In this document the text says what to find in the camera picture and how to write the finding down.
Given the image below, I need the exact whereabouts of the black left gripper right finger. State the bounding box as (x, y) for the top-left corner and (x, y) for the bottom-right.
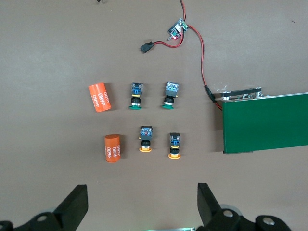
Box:
(196, 183), (293, 231)

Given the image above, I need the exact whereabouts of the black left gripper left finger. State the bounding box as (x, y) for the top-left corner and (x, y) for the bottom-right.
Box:
(0, 184), (89, 231)

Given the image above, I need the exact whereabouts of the yellow push button switch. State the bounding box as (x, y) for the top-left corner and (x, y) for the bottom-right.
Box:
(138, 125), (154, 153)
(167, 132), (183, 160)

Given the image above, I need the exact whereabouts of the orange 4680 cylinder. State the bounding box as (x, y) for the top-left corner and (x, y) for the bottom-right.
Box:
(103, 134), (121, 164)
(88, 82), (113, 113)

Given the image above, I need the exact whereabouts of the green push button switch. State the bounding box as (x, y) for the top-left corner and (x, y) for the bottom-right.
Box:
(161, 81), (180, 109)
(128, 82), (144, 110)

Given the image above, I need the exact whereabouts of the green conveyor belt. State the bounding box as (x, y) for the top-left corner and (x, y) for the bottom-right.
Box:
(220, 86), (308, 155)

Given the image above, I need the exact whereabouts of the black plug with red lead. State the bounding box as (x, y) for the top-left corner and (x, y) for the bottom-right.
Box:
(140, 33), (185, 54)

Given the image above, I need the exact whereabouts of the small speed controller board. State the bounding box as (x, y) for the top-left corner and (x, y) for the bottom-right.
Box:
(167, 18), (189, 40)

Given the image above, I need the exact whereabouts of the red black motor wire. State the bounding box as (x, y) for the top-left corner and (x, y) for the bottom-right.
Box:
(186, 24), (223, 111)

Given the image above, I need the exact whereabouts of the red black supply wire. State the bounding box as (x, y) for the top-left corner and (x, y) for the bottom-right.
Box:
(179, 0), (187, 22)

